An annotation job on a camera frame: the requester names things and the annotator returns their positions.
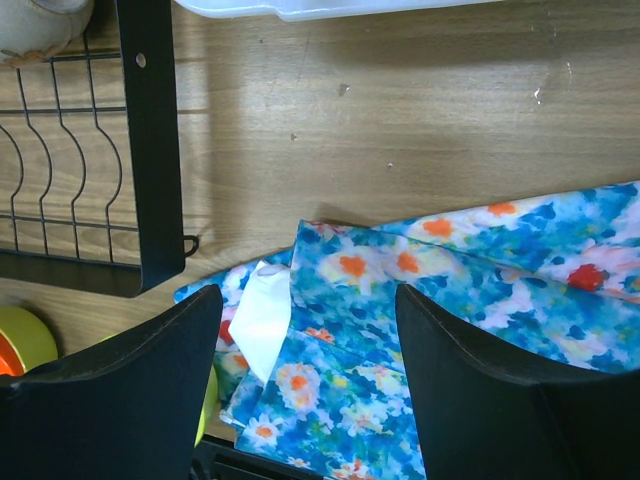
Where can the white bowl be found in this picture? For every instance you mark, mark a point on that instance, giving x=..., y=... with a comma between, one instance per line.
x=33, y=31

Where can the black wire dish rack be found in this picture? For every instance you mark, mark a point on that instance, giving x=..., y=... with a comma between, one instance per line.
x=146, y=53

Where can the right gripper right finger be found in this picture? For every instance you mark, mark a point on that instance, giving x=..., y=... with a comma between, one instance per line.
x=487, y=409

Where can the orange bowl centre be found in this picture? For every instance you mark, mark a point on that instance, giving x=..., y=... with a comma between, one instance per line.
x=26, y=341

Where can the white plastic laundry basket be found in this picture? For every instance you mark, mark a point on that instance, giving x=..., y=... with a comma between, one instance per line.
x=306, y=10

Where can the blue floral cloth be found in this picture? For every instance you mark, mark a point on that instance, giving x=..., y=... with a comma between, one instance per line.
x=309, y=360

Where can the lime green bowl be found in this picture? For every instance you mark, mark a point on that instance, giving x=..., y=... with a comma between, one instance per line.
x=209, y=404

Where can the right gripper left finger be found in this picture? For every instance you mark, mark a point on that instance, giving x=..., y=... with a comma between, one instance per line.
x=127, y=407

